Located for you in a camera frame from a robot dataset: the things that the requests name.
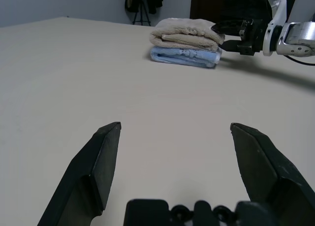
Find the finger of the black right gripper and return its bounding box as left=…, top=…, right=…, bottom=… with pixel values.
left=219, top=39, right=242, bottom=52
left=211, top=20, right=243, bottom=36

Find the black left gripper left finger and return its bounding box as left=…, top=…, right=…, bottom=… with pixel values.
left=36, top=121, right=122, bottom=226

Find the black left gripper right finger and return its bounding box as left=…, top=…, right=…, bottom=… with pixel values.
left=230, top=122, right=315, bottom=226

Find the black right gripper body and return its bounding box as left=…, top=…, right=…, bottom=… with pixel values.
left=237, top=18, right=264, bottom=57

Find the beige towel with white trim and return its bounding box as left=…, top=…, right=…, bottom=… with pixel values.
left=149, top=17, right=225, bottom=52

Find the folded blue towel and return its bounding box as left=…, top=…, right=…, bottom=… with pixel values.
left=149, top=45, right=223, bottom=70

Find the black tripod stand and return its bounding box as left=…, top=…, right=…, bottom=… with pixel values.
left=132, top=0, right=152, bottom=27

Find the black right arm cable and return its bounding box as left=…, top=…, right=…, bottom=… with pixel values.
left=285, top=55, right=315, bottom=66

